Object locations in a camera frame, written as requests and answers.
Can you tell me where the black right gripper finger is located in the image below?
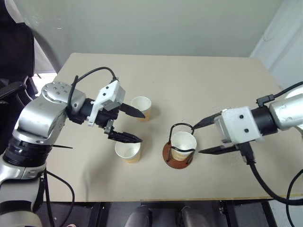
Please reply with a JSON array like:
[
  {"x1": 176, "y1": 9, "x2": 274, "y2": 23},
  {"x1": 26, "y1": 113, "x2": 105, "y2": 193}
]
[
  {"x1": 198, "y1": 144, "x2": 238, "y2": 156},
  {"x1": 192, "y1": 113, "x2": 223, "y2": 130}
]

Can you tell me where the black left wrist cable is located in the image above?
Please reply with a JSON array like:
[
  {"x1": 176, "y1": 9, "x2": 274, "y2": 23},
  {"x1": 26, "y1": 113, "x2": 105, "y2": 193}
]
[{"x1": 67, "y1": 67, "x2": 118, "y2": 119}]

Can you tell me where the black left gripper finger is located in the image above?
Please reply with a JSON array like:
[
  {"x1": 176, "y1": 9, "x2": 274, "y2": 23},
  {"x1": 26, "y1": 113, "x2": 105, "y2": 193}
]
[
  {"x1": 117, "y1": 103, "x2": 146, "y2": 119},
  {"x1": 104, "y1": 120, "x2": 143, "y2": 144}
]

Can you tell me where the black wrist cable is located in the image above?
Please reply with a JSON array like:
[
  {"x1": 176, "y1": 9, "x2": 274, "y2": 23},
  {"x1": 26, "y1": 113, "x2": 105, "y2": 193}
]
[
  {"x1": 67, "y1": 67, "x2": 118, "y2": 119},
  {"x1": 238, "y1": 141, "x2": 303, "y2": 207}
]

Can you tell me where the black table frame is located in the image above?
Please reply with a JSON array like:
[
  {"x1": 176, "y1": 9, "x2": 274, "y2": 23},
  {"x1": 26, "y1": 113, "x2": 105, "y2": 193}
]
[{"x1": 35, "y1": 200, "x2": 303, "y2": 227}]

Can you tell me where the white paper cup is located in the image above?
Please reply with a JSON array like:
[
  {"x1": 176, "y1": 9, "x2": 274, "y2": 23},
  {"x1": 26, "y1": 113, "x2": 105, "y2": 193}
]
[
  {"x1": 114, "y1": 140, "x2": 142, "y2": 164},
  {"x1": 131, "y1": 96, "x2": 152, "y2": 122},
  {"x1": 170, "y1": 131, "x2": 197, "y2": 162}
]

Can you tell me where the black right arm plug cable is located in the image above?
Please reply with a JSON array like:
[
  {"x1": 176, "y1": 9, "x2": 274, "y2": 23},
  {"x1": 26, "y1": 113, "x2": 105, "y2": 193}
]
[{"x1": 256, "y1": 81, "x2": 303, "y2": 107}]

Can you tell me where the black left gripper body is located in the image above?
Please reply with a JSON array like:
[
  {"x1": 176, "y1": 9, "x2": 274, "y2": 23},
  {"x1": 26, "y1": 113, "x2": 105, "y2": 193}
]
[{"x1": 95, "y1": 107, "x2": 119, "y2": 130}]

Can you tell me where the black left arm body cable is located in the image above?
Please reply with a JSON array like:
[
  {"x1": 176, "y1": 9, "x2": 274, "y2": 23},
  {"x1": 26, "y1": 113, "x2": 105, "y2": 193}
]
[{"x1": 43, "y1": 169, "x2": 76, "y2": 227}]

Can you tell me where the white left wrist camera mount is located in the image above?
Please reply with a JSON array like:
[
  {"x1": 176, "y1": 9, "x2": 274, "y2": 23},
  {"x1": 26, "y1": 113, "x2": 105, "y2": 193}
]
[{"x1": 87, "y1": 80, "x2": 125, "y2": 127}]

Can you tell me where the wire cup holder brown base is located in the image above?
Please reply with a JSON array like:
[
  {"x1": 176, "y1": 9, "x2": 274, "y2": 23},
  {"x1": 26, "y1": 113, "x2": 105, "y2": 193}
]
[{"x1": 162, "y1": 122, "x2": 197, "y2": 171}]

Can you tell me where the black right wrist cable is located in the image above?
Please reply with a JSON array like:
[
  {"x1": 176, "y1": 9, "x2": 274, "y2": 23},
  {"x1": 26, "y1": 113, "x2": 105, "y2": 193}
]
[{"x1": 238, "y1": 141, "x2": 303, "y2": 207}]

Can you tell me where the black office chair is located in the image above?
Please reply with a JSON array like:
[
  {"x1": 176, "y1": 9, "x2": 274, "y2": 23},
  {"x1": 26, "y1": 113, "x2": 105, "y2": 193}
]
[{"x1": 0, "y1": 22, "x2": 39, "y2": 105}]

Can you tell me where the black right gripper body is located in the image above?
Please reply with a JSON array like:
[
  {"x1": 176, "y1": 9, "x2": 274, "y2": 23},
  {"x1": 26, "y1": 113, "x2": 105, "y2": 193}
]
[{"x1": 221, "y1": 139, "x2": 241, "y2": 148}]

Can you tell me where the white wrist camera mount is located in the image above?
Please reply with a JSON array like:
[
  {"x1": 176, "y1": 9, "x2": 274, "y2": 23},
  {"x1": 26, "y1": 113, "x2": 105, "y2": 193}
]
[
  {"x1": 87, "y1": 80, "x2": 125, "y2": 127},
  {"x1": 214, "y1": 106, "x2": 265, "y2": 144}
]

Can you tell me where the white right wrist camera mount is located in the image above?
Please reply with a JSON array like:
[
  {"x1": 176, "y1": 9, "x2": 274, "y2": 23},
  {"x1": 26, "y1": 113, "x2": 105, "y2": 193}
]
[{"x1": 214, "y1": 106, "x2": 265, "y2": 144}]

